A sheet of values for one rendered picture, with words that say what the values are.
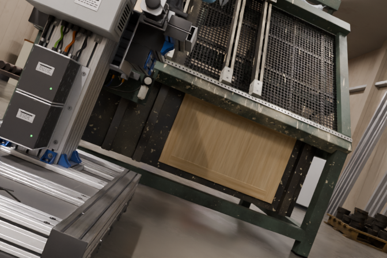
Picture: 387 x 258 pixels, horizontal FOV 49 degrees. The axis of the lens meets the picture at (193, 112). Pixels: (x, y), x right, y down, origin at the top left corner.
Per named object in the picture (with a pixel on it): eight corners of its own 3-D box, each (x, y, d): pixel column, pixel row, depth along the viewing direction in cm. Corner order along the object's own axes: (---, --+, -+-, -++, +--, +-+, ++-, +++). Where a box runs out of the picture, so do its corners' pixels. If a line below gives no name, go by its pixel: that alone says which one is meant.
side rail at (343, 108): (332, 140, 310) (342, 133, 302) (330, 40, 377) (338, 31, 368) (341, 144, 312) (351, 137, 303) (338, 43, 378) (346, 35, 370)
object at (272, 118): (40, 33, 262) (42, 21, 254) (48, 21, 270) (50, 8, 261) (342, 158, 304) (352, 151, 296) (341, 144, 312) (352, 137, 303)
